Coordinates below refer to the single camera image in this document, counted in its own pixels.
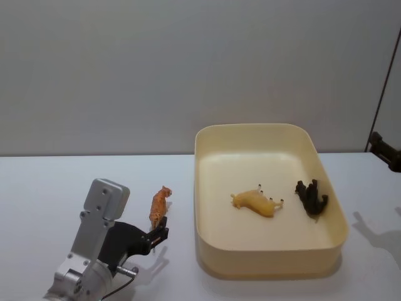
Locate thin dark pole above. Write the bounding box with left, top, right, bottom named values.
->
left=367, top=0, right=398, bottom=153

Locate thin dark gripper cable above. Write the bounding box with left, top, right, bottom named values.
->
left=99, top=265, right=139, bottom=298

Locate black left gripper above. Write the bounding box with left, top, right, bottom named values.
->
left=98, top=216, right=170, bottom=271

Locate yellow toy animal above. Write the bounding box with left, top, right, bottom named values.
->
left=230, top=184, right=285, bottom=218

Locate dark brown toy animal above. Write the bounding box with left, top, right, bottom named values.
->
left=294, top=179, right=330, bottom=217

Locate cream plastic tray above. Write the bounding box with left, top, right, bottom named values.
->
left=193, top=122, right=350, bottom=280

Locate orange striped tiger toy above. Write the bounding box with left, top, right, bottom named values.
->
left=147, top=185, right=174, bottom=230

